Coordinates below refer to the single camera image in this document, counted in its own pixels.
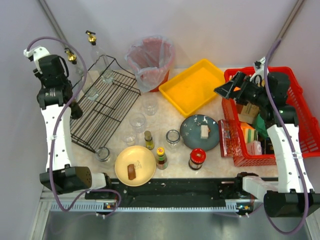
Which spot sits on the glass jar left front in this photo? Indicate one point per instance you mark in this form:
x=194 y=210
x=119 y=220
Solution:
x=103 y=155

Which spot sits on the white cake piece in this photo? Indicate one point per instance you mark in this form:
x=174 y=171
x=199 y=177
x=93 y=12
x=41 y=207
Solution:
x=204 y=132

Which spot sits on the glass oil bottle gold spout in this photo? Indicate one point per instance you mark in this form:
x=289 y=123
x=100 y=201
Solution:
x=89 y=89

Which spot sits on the sauce bottle yellow cap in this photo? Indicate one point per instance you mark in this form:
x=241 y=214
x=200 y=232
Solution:
x=161 y=158

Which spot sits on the clear glass cup near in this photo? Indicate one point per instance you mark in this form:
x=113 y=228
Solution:
x=129 y=137

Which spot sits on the red bin with plastic bag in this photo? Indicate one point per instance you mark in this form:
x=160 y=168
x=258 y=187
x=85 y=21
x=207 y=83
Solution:
x=150 y=60

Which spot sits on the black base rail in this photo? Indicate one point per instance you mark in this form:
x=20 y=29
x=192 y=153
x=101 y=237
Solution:
x=181 y=193

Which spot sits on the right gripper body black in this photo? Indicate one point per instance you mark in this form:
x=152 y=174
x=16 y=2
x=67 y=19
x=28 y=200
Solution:
x=240 y=88

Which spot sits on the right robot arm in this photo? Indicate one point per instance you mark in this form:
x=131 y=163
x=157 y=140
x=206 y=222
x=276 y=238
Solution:
x=293 y=195

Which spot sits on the clear glass cup middle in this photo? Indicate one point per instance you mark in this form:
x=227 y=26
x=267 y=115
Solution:
x=138 y=122

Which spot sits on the red plastic basket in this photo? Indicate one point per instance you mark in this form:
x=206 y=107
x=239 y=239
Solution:
x=309 y=128

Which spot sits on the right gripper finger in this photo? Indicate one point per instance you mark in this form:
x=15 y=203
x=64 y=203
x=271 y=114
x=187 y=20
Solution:
x=224 y=90
x=237 y=83

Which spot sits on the yellow plastic tray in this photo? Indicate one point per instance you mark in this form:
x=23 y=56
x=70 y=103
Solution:
x=193 y=88

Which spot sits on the brown paper box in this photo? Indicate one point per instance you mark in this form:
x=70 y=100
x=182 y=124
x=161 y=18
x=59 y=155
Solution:
x=247 y=113

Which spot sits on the brown sausage piece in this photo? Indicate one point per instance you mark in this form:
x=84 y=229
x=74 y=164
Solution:
x=131 y=172

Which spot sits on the dark teal plate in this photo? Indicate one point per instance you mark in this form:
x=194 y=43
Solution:
x=190 y=131

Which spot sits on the dark sauce bottle black cap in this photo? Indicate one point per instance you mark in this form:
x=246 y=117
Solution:
x=76 y=111

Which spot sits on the pink white packet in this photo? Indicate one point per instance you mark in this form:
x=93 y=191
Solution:
x=254 y=148

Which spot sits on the small yellow label bottle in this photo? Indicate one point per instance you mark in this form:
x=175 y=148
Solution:
x=149 y=140

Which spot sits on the colourful sponge stack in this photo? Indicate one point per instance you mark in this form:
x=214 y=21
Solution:
x=249 y=133

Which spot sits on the glass jar metal rim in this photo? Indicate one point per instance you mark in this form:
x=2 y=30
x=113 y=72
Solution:
x=173 y=139

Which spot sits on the black wire rack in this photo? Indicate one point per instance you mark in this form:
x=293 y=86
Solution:
x=102 y=117

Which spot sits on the red snack packet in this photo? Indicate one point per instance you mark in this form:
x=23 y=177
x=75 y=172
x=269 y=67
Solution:
x=225 y=139

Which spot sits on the clear glass cup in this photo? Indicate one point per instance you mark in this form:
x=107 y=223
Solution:
x=150 y=105
x=129 y=137
x=138 y=122

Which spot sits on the grey cable duct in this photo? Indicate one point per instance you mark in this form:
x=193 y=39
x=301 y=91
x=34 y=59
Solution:
x=93 y=206

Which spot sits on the red lid chili jar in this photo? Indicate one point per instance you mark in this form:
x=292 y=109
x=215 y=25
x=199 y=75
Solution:
x=196 y=158

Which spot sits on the green bag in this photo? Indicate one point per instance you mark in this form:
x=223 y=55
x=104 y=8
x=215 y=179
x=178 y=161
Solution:
x=260 y=127

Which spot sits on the beige plate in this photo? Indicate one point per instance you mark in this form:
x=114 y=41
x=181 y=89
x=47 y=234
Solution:
x=144 y=163

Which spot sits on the clear glass cup far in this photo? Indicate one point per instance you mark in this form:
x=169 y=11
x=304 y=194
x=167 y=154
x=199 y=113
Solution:
x=150 y=105

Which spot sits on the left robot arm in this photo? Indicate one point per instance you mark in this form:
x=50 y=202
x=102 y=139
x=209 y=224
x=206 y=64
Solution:
x=62 y=175

